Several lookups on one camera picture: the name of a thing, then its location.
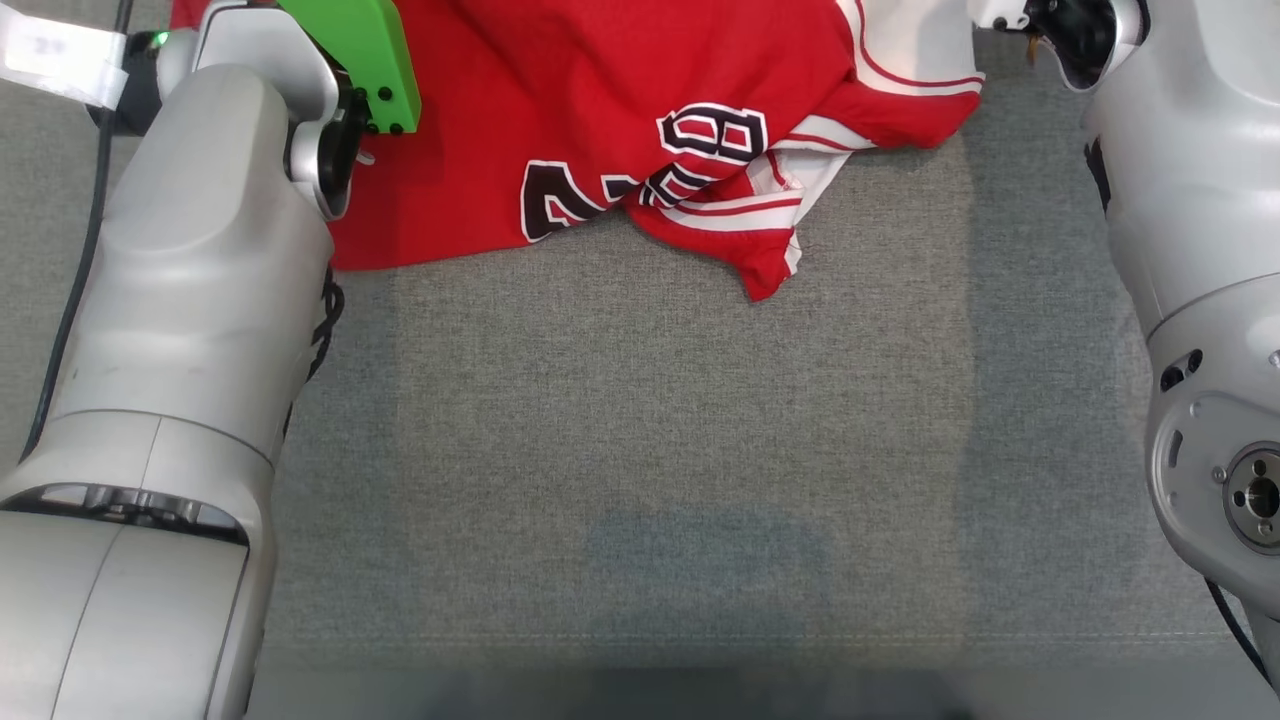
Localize twisted black left arm cable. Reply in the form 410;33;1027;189
283;262;347;441

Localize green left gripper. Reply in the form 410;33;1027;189
275;0;423;136

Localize white tape label on cable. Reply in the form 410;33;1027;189
0;5;129;109

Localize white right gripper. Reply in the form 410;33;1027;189
965;0;1031;33

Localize red white basketball jersey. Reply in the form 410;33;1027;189
170;0;986;303

